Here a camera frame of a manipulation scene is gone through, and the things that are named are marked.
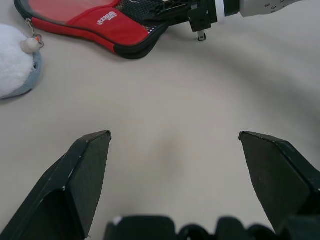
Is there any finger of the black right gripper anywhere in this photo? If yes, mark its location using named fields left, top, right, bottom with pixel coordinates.
left=142, top=4, right=193, bottom=26
left=159, top=0, right=199, bottom=7

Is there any red and black zippered pouch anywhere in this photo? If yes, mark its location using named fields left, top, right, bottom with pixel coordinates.
left=13, top=0, right=170, bottom=61

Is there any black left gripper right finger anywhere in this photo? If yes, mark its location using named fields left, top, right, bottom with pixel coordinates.
left=238, top=130, right=320, bottom=233

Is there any white and grey plush toy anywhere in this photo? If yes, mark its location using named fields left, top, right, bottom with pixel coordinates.
left=0, top=23, right=44, bottom=100

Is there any silver zipper keychain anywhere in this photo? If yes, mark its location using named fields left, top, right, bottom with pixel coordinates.
left=24, top=17, right=46, bottom=49

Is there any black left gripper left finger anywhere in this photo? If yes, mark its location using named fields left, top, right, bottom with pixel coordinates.
left=0, top=130, right=113, bottom=240

